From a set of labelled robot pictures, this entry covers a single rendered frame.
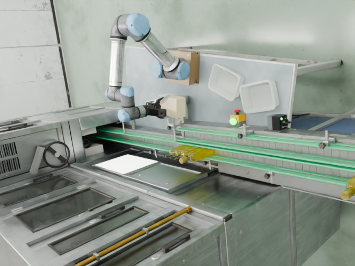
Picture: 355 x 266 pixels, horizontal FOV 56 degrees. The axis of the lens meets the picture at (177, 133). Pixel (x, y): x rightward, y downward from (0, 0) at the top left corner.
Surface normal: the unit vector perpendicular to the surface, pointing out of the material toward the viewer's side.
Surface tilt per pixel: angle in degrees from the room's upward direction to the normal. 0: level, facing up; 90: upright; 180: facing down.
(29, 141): 90
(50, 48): 90
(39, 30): 90
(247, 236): 90
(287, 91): 0
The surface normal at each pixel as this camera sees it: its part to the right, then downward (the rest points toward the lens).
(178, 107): 0.69, 0.24
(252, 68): -0.73, 0.22
